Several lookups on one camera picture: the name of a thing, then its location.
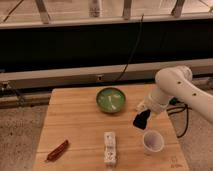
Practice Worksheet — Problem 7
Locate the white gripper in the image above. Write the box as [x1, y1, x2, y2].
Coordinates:
[136, 90, 170, 115]

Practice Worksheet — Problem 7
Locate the black eraser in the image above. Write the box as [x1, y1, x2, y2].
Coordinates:
[133, 109, 151, 130]

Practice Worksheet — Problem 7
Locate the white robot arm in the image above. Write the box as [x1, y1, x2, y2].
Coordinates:
[136, 66, 213, 124]

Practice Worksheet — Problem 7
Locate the white ceramic cup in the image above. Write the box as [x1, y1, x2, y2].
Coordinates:
[142, 130, 165, 155]

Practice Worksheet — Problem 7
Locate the green ceramic bowl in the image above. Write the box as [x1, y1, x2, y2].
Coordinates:
[96, 87, 126, 113]

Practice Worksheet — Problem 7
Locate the teal power adapter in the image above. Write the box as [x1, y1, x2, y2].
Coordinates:
[169, 97, 177, 105]

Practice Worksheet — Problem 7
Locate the white patterned box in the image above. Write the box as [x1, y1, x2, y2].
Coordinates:
[104, 132, 116, 166]

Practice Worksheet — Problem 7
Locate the brown red marker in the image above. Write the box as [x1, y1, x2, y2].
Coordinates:
[46, 140, 69, 162]

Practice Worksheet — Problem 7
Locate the black floor cable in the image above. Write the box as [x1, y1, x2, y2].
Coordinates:
[166, 97, 193, 139]

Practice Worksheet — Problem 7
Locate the black hanging cable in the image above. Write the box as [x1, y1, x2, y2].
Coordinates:
[114, 13, 145, 83]

